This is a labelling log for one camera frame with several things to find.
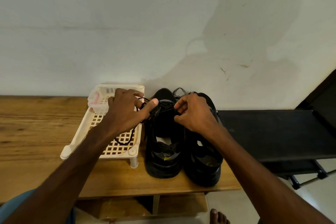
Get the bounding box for black shoelaces bundle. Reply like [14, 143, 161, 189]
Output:
[114, 96, 158, 146]

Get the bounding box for low wooden table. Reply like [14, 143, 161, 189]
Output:
[0, 95, 242, 219]

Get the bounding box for black white patterned shoelace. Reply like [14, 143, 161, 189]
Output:
[172, 87, 188, 99]
[181, 90, 197, 100]

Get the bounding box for person's right forearm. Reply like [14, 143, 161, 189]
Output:
[212, 128, 334, 224]

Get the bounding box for black shoe rack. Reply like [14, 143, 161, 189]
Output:
[216, 109, 336, 190]

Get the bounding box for dark door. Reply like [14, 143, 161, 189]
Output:
[295, 69, 336, 127]

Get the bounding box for large white plastic tray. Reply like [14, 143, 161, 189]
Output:
[60, 84, 146, 169]

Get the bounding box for person's left hand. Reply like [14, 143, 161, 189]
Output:
[99, 88, 159, 140]

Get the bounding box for person's blue shorts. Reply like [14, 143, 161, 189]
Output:
[0, 189, 77, 224]

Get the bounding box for small white plastic basket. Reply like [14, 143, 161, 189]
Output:
[87, 85, 145, 116]

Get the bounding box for black shoe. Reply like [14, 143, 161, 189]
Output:
[183, 92, 224, 187]
[144, 88, 186, 179]

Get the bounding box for person's right hand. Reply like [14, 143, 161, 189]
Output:
[173, 93, 229, 140]

